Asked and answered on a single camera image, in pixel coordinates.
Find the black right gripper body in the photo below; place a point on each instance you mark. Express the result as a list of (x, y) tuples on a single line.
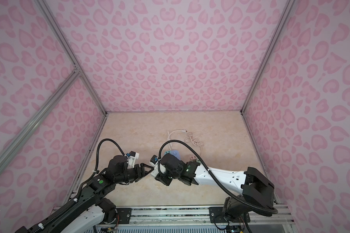
[(162, 177)]

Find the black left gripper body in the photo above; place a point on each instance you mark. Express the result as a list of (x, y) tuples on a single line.
[(138, 172)]

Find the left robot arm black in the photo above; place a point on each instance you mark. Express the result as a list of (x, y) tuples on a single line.
[(93, 193)]

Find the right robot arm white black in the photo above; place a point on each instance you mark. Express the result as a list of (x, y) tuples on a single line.
[(248, 191)]

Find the blue square power strip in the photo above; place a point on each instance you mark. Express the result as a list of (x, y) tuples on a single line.
[(174, 153)]

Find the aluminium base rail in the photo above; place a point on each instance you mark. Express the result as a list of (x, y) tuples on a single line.
[(181, 219)]

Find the aluminium frame profile left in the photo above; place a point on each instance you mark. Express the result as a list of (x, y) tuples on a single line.
[(9, 153)]

